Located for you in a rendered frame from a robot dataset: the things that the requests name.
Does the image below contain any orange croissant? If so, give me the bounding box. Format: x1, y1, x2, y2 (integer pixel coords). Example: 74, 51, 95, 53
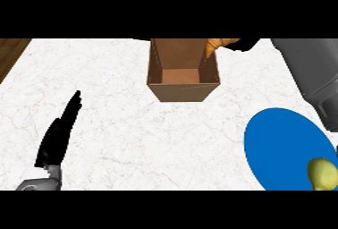
204, 38, 242, 60

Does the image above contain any yellow-green fruit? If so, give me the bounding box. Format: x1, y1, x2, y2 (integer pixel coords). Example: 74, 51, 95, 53
307, 157, 338, 191

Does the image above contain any blue plate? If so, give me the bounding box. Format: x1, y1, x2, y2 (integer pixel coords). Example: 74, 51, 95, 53
244, 107, 338, 191

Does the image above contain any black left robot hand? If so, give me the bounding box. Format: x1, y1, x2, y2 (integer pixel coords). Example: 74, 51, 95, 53
34, 89, 84, 170

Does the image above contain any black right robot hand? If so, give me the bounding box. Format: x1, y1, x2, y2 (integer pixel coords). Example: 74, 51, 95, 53
219, 38, 263, 53

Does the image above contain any brown cardboard box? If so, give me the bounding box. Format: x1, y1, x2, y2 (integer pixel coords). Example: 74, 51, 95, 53
145, 38, 222, 104

